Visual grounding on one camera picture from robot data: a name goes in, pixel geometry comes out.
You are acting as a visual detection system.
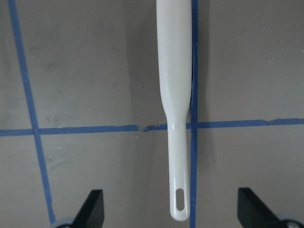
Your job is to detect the white hand brush black bristles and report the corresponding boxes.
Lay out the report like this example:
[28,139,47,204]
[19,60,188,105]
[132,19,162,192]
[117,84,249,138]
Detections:
[156,0,192,221]

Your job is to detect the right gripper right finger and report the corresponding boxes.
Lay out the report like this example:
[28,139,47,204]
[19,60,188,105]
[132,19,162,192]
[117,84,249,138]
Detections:
[237,187,304,228]

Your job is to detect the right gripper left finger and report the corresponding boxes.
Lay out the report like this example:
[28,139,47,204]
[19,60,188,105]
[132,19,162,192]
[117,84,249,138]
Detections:
[51,189,105,228]

